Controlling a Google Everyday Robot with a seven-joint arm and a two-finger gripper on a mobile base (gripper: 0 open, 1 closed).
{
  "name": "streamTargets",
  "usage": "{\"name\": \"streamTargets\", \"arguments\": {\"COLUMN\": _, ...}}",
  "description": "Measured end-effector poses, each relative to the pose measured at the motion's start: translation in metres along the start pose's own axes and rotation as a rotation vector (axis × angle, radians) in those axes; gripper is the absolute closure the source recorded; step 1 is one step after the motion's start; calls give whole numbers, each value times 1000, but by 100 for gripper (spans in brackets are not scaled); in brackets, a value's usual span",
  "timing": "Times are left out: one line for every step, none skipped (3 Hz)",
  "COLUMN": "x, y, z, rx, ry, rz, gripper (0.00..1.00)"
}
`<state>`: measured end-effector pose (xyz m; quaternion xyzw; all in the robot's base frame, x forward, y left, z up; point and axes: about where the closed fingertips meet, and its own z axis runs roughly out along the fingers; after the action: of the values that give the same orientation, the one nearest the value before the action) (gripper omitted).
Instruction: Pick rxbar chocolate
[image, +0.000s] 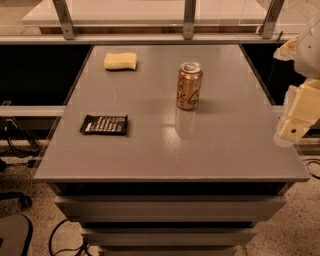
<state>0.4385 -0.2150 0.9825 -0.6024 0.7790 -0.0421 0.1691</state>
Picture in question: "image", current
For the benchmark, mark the yellow sponge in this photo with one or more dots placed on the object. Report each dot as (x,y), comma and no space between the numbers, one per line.
(119,61)

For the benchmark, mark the black office chair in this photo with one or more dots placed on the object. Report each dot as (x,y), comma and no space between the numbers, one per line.
(15,230)

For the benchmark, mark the black rxbar chocolate wrapper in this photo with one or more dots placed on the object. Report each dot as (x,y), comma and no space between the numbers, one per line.
(105,125)

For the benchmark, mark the gold soda can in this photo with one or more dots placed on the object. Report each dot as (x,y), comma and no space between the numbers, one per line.
(189,84)

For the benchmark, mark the metal railing post left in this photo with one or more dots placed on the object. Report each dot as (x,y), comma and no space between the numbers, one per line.
(65,20)

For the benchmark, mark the grey drawer cabinet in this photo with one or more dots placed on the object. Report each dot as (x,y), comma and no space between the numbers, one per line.
(168,225)

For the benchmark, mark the metal railing post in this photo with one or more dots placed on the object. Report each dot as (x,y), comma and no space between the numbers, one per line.
(65,20)
(267,29)
(188,19)

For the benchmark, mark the metal railing post middle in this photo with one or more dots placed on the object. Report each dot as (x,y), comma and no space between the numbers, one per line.
(188,19)

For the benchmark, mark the metal railing post right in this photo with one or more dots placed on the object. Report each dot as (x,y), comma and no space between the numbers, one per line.
(267,29)

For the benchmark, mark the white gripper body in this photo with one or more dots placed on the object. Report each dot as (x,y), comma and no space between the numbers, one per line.
(309,55)

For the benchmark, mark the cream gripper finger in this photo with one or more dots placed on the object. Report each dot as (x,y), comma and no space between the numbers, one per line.
(287,51)
(301,110)

